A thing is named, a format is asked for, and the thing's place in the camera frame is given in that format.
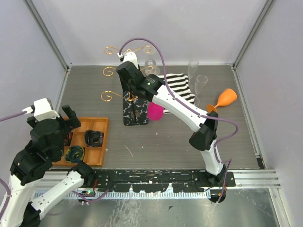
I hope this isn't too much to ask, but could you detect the clear stemmed wine glass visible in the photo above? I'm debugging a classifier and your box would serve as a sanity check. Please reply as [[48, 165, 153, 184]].
[[143, 45, 156, 69]]

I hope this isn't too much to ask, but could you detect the gold wine glass rack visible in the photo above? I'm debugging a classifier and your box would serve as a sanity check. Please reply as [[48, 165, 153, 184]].
[[100, 46, 160, 126]]

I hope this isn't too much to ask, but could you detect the pink plastic wine glass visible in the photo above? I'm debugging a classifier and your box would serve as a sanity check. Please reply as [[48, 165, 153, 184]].
[[147, 102, 164, 121]]

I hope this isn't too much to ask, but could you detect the orange plastic wine glass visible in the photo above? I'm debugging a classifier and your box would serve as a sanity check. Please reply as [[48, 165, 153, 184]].
[[206, 88, 237, 113]]

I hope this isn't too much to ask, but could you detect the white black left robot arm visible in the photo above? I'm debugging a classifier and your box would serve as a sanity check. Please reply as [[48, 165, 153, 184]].
[[0, 105, 95, 227]]

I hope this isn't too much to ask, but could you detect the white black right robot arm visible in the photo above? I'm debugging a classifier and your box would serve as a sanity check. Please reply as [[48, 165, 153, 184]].
[[116, 61, 227, 186]]

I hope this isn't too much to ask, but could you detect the yellow blue rolled tie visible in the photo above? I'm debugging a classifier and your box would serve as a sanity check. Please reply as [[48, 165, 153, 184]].
[[65, 145, 85, 163]]

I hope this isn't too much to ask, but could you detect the blue floral rolled tie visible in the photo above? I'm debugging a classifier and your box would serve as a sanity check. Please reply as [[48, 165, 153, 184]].
[[84, 130, 104, 147]]

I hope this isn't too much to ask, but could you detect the orange wooden compartment tray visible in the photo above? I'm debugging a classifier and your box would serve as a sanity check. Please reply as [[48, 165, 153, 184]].
[[53, 117, 109, 167]]

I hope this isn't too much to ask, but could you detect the black white striped cloth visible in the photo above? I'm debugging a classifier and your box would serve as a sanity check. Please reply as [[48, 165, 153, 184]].
[[166, 73, 195, 104]]

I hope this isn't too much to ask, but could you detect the tall clear champagne flute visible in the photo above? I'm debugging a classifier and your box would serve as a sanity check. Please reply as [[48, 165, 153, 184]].
[[187, 59, 199, 81]]

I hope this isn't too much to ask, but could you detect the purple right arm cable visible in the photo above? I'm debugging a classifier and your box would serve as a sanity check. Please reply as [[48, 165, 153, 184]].
[[118, 37, 239, 204]]

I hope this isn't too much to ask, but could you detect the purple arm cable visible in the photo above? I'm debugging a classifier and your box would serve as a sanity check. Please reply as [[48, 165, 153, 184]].
[[0, 107, 111, 213], [118, 37, 239, 204]]

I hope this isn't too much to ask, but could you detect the white slotted cable duct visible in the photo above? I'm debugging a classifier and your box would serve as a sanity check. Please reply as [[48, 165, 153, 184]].
[[33, 190, 211, 200]]

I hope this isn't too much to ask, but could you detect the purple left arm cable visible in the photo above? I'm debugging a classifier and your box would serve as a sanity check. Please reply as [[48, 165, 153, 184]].
[[0, 107, 111, 213]]

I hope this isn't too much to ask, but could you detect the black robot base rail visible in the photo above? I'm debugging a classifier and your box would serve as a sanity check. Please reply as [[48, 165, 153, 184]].
[[80, 169, 224, 193]]

